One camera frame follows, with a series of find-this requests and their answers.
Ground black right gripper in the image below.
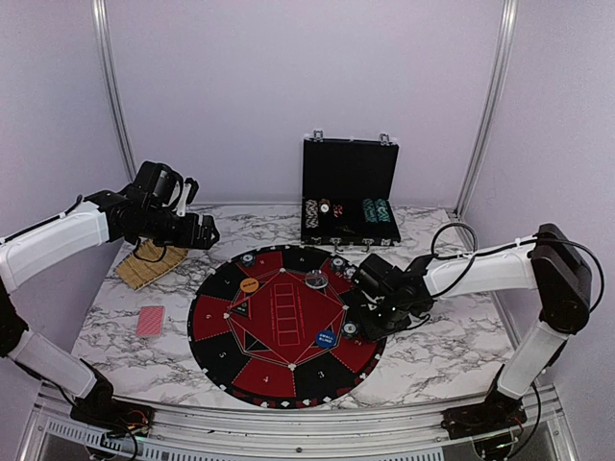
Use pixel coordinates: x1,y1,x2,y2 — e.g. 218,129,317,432
356,297,411,345

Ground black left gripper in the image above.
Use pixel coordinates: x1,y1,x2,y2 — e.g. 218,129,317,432
140,206,218,250

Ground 50 chips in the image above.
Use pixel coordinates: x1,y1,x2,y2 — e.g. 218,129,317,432
341,322,358,339
241,254,256,267
330,257,346,273

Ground blue small blind button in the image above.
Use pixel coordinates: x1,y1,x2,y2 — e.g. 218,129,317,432
314,330,337,350

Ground clear acrylic dealer button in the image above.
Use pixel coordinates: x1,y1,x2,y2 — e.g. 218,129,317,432
305,269,329,290

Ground orange big blind button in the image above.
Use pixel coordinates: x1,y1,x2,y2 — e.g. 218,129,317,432
239,278,260,294

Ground black triangular all-in marker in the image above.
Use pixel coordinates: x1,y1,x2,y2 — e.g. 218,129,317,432
230,299,251,319

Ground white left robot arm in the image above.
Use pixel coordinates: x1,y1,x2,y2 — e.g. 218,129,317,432
1,191,220,427

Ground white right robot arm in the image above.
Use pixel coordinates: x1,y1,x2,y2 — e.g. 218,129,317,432
352,224,604,430

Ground woven bamboo tray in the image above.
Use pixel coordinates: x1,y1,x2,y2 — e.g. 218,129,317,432
115,240,188,291

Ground teal chips in case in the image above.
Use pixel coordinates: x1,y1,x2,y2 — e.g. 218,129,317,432
361,198,392,224

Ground red playing card deck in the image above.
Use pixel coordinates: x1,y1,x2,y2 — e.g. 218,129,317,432
135,305,164,338

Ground round red black poker mat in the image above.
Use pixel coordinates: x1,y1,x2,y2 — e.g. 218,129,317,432
187,245,386,409

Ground cream blue chips in case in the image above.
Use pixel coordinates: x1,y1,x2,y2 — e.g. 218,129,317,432
304,199,332,230

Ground black chip carrying case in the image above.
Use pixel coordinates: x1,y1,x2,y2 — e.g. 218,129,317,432
301,131,401,250

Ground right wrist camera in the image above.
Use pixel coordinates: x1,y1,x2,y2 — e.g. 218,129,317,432
352,255,403,299

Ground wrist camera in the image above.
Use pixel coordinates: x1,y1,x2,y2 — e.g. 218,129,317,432
352,255,403,299
174,178,199,217

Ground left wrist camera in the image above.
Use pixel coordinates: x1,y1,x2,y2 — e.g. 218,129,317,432
174,178,199,217

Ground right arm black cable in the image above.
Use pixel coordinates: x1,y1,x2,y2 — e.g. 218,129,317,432
430,221,604,308

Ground aluminium front rail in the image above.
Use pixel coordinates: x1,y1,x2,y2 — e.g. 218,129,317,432
18,388,578,461

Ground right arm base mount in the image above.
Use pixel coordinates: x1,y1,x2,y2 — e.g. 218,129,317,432
441,384,528,440

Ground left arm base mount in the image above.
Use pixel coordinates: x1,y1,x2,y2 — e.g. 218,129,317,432
70,379,154,436

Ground left aluminium frame post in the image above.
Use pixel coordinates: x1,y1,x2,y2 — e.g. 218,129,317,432
91,0,136,180

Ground aluminium frame post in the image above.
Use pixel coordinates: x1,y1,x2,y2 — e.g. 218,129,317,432
91,0,136,180
454,0,519,220

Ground right aluminium frame post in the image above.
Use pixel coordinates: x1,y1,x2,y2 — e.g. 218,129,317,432
454,0,519,220

